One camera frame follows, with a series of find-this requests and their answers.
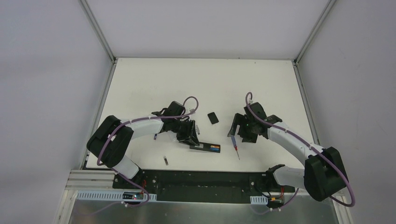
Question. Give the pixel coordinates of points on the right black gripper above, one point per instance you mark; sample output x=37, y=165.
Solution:
x=240, y=127

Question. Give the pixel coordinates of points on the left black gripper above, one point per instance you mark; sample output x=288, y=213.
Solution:
x=188, y=132

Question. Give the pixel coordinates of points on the white battery cover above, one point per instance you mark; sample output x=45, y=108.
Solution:
x=197, y=130

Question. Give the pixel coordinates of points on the black remote control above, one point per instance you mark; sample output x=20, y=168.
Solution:
x=204, y=147

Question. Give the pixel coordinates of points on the blue red screwdriver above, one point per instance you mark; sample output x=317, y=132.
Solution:
x=235, y=145

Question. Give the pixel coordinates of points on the white remote control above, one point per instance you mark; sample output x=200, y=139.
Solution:
x=173, y=137

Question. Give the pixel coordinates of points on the black battery cover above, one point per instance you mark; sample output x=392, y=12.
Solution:
x=213, y=118

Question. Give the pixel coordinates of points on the black battery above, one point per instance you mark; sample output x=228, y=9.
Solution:
x=165, y=160

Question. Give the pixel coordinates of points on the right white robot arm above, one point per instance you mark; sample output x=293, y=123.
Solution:
x=323, y=173

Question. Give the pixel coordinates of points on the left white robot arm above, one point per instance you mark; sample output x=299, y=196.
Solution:
x=111, y=139

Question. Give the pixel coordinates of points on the right controller board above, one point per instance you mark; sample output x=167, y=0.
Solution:
x=262, y=200

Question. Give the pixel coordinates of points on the controller board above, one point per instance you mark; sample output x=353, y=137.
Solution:
x=262, y=200
x=126, y=196

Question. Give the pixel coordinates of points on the left controller board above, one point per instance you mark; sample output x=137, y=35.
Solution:
x=126, y=196

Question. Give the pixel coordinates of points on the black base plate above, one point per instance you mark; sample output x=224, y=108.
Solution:
x=209, y=195

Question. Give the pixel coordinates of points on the aluminium frame rail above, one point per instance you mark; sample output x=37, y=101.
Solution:
x=159, y=180

